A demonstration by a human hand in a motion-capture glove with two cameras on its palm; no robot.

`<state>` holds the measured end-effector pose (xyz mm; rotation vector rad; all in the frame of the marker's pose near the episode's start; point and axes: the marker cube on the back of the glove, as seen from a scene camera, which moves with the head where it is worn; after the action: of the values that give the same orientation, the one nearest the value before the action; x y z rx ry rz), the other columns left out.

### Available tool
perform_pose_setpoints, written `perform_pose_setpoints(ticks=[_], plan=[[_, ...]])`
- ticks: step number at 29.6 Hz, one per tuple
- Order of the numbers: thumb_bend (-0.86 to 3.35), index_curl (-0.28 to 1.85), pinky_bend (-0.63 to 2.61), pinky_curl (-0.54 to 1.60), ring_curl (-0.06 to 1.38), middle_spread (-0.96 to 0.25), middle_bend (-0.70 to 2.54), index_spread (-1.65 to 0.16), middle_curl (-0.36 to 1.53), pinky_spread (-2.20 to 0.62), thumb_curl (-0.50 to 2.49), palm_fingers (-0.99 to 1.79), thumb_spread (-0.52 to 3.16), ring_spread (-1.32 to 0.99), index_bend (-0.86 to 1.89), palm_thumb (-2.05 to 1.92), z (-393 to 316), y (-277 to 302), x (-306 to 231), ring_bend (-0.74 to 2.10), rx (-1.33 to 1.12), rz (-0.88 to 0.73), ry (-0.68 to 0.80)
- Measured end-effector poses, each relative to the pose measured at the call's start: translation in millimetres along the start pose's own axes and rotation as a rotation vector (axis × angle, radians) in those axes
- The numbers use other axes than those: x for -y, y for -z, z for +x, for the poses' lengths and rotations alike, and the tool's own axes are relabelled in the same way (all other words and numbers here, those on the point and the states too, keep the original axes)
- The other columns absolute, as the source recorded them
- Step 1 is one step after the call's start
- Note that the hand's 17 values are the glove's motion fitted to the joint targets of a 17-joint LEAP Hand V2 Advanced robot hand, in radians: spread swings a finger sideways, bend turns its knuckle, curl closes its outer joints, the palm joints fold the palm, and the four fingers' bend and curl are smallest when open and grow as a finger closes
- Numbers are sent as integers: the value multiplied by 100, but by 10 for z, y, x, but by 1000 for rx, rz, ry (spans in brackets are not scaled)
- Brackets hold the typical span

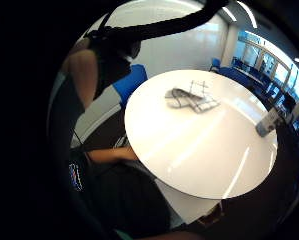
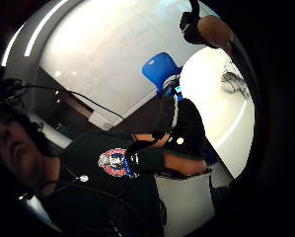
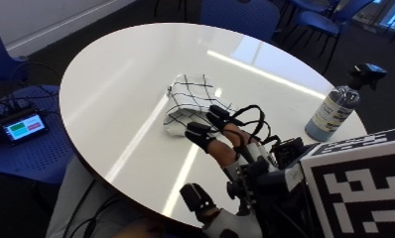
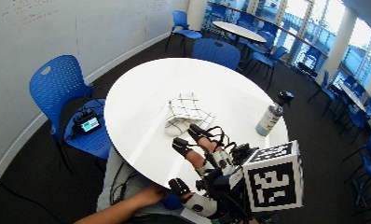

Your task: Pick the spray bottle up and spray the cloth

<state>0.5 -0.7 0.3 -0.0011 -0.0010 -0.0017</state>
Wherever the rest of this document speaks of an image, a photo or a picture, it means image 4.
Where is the white grid-lined cloth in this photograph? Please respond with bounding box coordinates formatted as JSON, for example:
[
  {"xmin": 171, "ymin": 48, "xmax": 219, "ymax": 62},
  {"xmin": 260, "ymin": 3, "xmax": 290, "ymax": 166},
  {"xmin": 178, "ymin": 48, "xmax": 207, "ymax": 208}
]
[{"xmin": 163, "ymin": 91, "xmax": 216, "ymax": 137}]

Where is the grey spray bottle black cap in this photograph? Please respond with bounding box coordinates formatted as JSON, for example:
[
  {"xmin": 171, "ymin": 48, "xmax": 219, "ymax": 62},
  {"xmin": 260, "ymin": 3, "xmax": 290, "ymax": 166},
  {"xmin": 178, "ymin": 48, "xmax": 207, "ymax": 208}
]
[{"xmin": 254, "ymin": 90, "xmax": 296, "ymax": 137}]

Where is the the person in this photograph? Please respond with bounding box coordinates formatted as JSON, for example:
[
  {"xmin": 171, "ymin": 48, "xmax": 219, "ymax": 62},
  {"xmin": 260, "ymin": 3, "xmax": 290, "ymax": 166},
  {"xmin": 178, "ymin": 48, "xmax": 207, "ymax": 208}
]
[{"xmin": 95, "ymin": 145, "xmax": 194, "ymax": 224}]

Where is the white black marker cube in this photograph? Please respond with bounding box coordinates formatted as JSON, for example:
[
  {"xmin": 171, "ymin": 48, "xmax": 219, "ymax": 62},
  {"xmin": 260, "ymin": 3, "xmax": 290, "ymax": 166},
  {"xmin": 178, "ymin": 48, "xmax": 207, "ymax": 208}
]
[{"xmin": 240, "ymin": 140, "xmax": 305, "ymax": 214}]

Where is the small black device with screen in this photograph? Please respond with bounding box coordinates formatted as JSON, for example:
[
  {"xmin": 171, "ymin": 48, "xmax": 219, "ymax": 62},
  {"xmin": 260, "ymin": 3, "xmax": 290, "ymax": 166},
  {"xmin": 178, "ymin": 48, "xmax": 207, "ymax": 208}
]
[{"xmin": 71, "ymin": 113, "xmax": 103, "ymax": 135}]

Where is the blue perforated chair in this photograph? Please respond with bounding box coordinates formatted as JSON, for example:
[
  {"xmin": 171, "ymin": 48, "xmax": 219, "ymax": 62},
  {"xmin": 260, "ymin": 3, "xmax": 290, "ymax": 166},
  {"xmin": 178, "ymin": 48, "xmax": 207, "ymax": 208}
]
[
  {"xmin": 248, "ymin": 46, "xmax": 290, "ymax": 91},
  {"xmin": 191, "ymin": 37, "xmax": 243, "ymax": 72},
  {"xmin": 163, "ymin": 9, "xmax": 203, "ymax": 54},
  {"xmin": 28, "ymin": 54, "xmax": 114, "ymax": 175}
]

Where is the white round table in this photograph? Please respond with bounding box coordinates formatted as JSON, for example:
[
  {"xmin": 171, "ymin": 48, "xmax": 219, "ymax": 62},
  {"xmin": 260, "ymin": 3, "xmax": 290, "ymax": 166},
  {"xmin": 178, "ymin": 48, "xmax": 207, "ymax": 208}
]
[{"xmin": 212, "ymin": 21, "xmax": 268, "ymax": 44}]

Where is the white table with dark edge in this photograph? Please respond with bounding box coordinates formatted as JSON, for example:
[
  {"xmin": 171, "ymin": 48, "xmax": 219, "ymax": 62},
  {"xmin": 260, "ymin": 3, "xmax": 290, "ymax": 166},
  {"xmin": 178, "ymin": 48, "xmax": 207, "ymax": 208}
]
[{"xmin": 339, "ymin": 81, "xmax": 368, "ymax": 114}]

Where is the row of blue chairs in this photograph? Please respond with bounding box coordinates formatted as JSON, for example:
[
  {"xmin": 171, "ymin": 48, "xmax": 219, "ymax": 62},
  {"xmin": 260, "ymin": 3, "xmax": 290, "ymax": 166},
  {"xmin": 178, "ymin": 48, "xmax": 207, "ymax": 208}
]
[{"xmin": 307, "ymin": 69, "xmax": 371, "ymax": 224}]

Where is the wooden handrail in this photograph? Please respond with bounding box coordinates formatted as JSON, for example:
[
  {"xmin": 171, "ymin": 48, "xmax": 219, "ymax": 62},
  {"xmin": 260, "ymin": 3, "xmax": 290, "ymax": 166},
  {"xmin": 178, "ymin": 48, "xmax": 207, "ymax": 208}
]
[{"xmin": 206, "ymin": 1, "xmax": 331, "ymax": 59}]

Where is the white pillar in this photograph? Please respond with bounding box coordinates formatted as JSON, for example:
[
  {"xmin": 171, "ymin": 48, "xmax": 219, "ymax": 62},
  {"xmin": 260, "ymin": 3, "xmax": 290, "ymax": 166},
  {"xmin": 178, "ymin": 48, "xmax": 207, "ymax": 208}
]
[{"xmin": 313, "ymin": 5, "xmax": 359, "ymax": 87}]

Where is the black cables bundle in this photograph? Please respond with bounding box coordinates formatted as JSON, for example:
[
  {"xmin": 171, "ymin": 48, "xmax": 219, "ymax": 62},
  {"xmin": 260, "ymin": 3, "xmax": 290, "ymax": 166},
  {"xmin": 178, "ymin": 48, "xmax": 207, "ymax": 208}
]
[{"xmin": 65, "ymin": 98, "xmax": 107, "ymax": 142}]

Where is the black floor cable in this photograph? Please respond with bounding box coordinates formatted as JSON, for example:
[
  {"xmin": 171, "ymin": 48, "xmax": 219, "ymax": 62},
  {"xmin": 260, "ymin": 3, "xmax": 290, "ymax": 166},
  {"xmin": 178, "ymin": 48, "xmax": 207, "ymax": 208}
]
[{"xmin": 0, "ymin": 174, "xmax": 66, "ymax": 224}]

